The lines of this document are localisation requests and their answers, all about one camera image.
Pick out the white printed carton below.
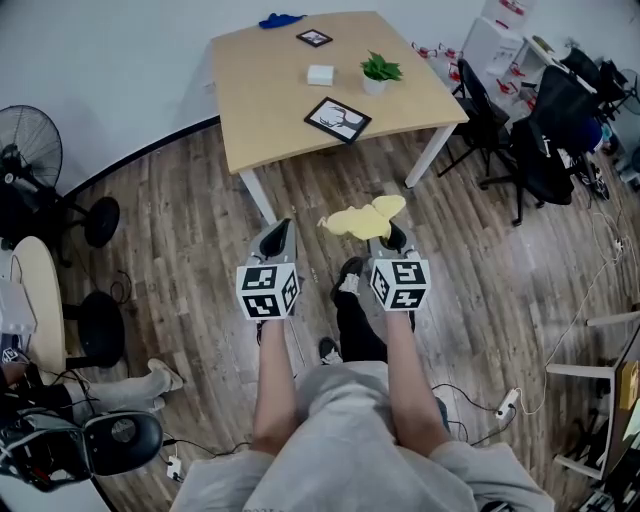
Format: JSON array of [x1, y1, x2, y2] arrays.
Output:
[[462, 15, 525, 76]]

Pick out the green plant in white pot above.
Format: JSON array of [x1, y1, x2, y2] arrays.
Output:
[[359, 49, 404, 96]]

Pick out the person's left shoe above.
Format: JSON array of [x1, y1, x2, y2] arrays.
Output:
[[318, 336, 344, 366]]

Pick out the person's grey shirt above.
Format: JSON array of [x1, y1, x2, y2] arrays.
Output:
[[169, 360, 556, 512]]

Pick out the yellow cleaning cloth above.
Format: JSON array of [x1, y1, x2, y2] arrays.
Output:
[[317, 193, 407, 241]]

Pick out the blue cloth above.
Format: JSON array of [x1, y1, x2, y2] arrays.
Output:
[[258, 12, 307, 30]]

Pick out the black standing fan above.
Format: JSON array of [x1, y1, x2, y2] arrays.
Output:
[[0, 104, 121, 266]]

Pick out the black floor cable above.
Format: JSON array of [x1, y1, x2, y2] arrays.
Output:
[[432, 383, 516, 447]]

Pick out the person's right forearm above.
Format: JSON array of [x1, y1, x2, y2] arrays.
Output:
[[383, 309, 451, 449]]

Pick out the white tissue box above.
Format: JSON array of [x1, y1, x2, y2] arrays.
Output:
[[306, 63, 337, 86]]

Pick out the white-legged desk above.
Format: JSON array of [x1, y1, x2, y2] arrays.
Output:
[[544, 309, 640, 501]]

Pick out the large framed deer picture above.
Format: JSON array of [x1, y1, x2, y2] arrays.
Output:
[[303, 96, 373, 145]]

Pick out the person's black trousers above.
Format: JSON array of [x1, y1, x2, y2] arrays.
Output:
[[332, 289, 389, 366]]

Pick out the person's shoe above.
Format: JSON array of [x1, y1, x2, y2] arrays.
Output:
[[318, 336, 344, 366], [329, 256, 366, 301]]

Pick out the group of red-capped water bottles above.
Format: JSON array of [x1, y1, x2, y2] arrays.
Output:
[[410, 39, 539, 111]]

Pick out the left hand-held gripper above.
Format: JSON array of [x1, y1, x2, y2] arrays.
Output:
[[235, 217, 301, 321]]

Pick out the person's left forearm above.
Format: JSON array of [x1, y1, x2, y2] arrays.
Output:
[[252, 314, 301, 456]]

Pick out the white floor cable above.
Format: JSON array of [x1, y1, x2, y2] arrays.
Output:
[[519, 212, 629, 416]]

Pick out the black pedestal fan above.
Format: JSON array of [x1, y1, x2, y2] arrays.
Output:
[[617, 68, 640, 115]]

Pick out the person's right shoe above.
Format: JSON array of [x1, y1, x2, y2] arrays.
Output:
[[329, 256, 366, 301]]

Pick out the light wooden table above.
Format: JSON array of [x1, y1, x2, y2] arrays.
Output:
[[209, 10, 470, 226]]

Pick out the round wooden side table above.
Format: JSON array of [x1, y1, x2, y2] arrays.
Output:
[[9, 235, 67, 386]]

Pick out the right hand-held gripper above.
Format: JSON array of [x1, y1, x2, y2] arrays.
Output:
[[367, 224, 431, 314]]

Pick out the small framed picture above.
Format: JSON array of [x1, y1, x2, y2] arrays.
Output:
[[295, 28, 334, 49]]

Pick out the black round stand base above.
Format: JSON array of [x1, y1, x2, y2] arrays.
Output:
[[64, 291, 126, 371]]

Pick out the clear plastic box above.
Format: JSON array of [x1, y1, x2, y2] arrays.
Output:
[[0, 277, 39, 334]]

